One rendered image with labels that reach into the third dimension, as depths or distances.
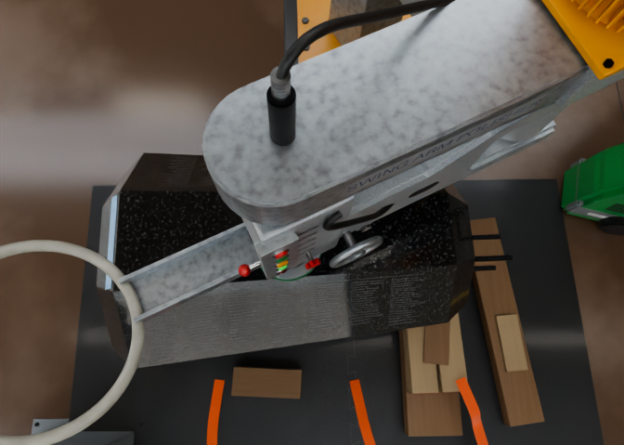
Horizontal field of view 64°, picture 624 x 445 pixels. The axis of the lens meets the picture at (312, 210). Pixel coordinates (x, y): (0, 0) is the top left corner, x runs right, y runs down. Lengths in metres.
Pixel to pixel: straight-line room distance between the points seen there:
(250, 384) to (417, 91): 1.69
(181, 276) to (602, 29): 1.09
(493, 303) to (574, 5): 1.73
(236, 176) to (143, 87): 2.17
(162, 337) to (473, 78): 1.31
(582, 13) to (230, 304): 1.25
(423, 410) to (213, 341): 1.06
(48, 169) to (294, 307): 1.65
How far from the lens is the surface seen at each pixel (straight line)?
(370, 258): 1.64
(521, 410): 2.56
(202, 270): 1.38
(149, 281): 1.40
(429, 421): 2.42
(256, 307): 1.69
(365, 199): 1.09
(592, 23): 1.02
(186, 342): 1.80
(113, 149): 2.80
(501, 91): 0.91
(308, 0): 2.12
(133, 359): 1.35
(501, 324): 2.52
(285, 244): 0.93
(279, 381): 2.29
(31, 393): 2.69
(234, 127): 0.81
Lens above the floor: 2.42
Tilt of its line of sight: 73 degrees down
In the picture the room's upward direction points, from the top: 8 degrees clockwise
